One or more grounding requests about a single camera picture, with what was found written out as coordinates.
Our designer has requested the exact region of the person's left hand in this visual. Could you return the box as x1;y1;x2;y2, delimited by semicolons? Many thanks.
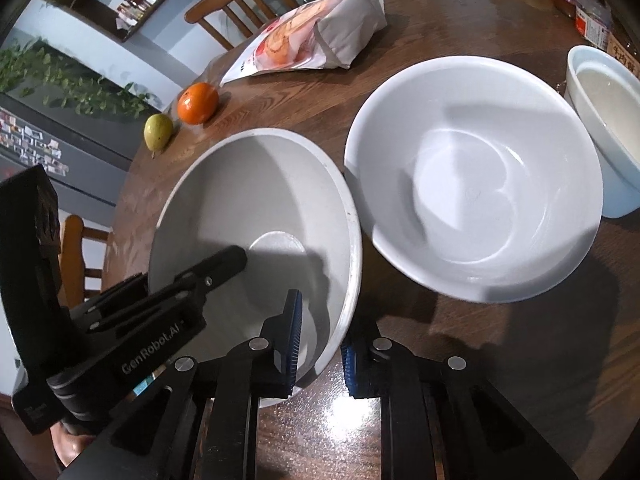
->
50;422;94;467

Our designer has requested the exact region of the grey refrigerator with magnets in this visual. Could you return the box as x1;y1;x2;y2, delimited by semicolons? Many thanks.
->
0;41;166;212

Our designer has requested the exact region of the orange tangerine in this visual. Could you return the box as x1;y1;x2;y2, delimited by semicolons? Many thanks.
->
176;81;219;125

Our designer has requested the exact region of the hanging green vine plant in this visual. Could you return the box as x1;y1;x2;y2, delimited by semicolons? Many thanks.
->
1;39;156;119

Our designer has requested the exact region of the large grey-white bowl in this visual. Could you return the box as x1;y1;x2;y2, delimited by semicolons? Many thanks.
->
148;128;362;392

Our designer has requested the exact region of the dark-lid brown jar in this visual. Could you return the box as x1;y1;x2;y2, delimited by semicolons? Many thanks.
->
606;27;640;78

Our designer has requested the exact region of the green pear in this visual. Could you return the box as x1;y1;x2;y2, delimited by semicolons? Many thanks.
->
143;114;174;156

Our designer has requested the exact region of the medium white bowl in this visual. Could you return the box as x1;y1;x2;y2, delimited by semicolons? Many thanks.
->
344;55;603;304

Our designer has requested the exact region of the small white ramekin cup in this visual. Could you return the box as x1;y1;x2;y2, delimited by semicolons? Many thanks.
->
564;46;639;219

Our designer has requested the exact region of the white snack bag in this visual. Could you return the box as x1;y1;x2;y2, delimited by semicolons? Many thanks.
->
220;0;387;86

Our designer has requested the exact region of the wooden chair back left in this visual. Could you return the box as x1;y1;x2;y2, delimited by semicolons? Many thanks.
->
183;0;297;51

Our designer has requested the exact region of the wooden chair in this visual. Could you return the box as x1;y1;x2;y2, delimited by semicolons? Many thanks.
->
183;0;297;51
58;214;108;309

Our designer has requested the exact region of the wooden chair left side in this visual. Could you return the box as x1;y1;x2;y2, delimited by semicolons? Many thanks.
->
58;214;108;309

